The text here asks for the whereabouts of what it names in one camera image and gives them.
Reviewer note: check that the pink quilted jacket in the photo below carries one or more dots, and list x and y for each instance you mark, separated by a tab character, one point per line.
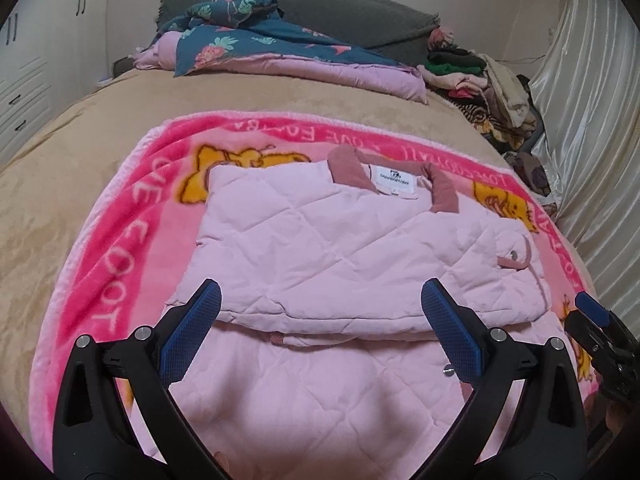
350	240

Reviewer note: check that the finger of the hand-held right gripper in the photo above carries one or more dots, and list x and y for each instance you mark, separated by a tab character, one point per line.
582	330
592	307

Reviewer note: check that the teal floral quilt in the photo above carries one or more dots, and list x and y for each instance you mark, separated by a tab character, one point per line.
280	40

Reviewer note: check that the white satin curtain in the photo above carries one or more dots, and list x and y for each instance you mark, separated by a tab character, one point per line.
590	135

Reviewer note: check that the white wardrobe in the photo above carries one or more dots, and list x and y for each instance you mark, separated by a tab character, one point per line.
30	85

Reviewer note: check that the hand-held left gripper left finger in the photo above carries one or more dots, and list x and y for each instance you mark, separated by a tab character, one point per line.
192	327

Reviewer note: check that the person's right hand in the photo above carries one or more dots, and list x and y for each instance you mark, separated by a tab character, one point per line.
605	415

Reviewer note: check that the pile of mixed clothes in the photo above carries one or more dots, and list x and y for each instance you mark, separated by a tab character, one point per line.
500	90

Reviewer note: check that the beige bed cover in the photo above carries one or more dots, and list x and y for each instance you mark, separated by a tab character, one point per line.
75	135

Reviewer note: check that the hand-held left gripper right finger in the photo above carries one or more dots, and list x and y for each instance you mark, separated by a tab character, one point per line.
452	332

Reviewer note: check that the pink printed blanket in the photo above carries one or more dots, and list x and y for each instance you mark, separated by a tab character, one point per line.
125	210

